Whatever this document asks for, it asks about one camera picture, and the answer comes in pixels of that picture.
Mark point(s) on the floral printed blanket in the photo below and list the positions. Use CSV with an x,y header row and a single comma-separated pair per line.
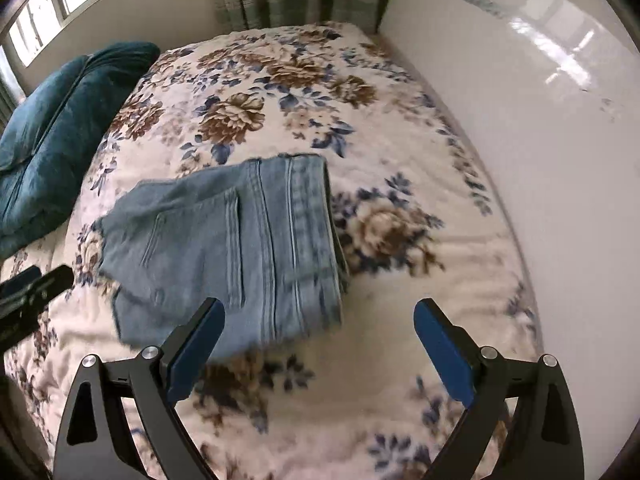
x,y
380,240

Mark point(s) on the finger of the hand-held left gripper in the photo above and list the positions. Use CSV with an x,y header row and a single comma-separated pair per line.
x,y
30,285

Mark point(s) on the teal plush blanket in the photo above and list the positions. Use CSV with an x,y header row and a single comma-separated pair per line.
x,y
55,125

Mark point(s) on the white glossy wardrobe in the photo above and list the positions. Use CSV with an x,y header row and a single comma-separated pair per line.
x,y
540,125

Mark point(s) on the light blue denim pants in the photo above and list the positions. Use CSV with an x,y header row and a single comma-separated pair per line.
x,y
240,255

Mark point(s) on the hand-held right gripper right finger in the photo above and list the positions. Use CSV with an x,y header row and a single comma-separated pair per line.
x,y
445,347

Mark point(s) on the window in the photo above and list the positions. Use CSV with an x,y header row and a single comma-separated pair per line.
x,y
50,5

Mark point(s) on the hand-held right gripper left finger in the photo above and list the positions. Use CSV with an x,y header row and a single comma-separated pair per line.
x,y
196,347

